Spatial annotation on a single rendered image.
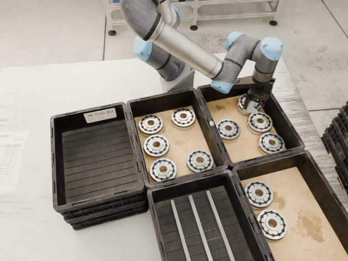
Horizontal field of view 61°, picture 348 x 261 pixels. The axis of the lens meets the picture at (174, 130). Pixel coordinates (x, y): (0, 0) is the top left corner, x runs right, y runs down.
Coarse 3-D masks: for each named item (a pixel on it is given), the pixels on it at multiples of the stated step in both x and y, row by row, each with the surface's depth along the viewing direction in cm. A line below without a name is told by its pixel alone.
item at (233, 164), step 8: (200, 88) 123; (200, 96) 121; (272, 96) 121; (208, 112) 116; (280, 112) 116; (288, 120) 114; (216, 128) 111; (216, 136) 109; (296, 136) 109; (224, 144) 107; (304, 144) 107; (224, 152) 105; (280, 152) 105; (288, 152) 105; (248, 160) 103; (256, 160) 103; (232, 168) 103
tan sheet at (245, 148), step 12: (216, 108) 130; (228, 108) 130; (216, 120) 126; (240, 120) 126; (240, 132) 122; (276, 132) 122; (228, 144) 119; (240, 144) 119; (252, 144) 119; (240, 156) 116; (252, 156) 116
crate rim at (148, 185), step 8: (192, 88) 123; (152, 96) 121; (160, 96) 121; (128, 104) 118; (200, 104) 120; (128, 112) 116; (208, 120) 114; (136, 136) 111; (136, 144) 107; (216, 144) 107; (224, 160) 103; (144, 168) 101; (216, 168) 101; (224, 168) 101; (144, 176) 100; (184, 176) 100; (192, 176) 100; (144, 184) 99; (152, 184) 98; (160, 184) 98
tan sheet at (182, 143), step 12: (192, 108) 130; (168, 120) 126; (168, 132) 122; (180, 132) 122; (192, 132) 122; (180, 144) 119; (192, 144) 119; (204, 144) 119; (144, 156) 116; (168, 156) 116; (180, 156) 116; (180, 168) 113
